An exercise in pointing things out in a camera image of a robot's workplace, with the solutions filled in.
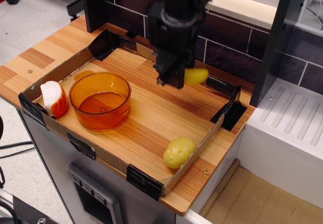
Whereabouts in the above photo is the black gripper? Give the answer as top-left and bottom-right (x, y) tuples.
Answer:
(147, 4), (197, 89)

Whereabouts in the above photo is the yellow toy banana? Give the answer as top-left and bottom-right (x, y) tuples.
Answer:
(184, 68), (209, 85)

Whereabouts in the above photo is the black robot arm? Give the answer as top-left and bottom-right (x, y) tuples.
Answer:
(147, 0), (211, 89)

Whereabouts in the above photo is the cardboard fence with black tape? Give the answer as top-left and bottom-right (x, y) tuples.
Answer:
(18, 30), (250, 201)

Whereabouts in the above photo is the orange transparent plastic pot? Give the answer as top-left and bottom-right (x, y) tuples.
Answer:
(68, 70), (131, 131)

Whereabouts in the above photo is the yellow-green toy potato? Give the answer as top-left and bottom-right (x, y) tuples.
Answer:
(163, 137), (196, 169)

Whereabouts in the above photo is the white orange toy sushi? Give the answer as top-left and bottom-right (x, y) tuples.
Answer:
(40, 81), (68, 118)

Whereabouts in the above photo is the white toy sink drainboard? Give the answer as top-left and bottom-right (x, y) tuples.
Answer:
(245, 79), (323, 163)

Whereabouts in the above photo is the grey oven control panel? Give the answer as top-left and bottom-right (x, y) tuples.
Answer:
(67, 164), (124, 224)

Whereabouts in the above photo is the dark grey vertical post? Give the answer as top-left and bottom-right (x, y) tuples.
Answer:
(250, 0), (305, 107)

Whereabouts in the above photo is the black cable on floor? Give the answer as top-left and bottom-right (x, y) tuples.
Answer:
(0, 141), (34, 159)

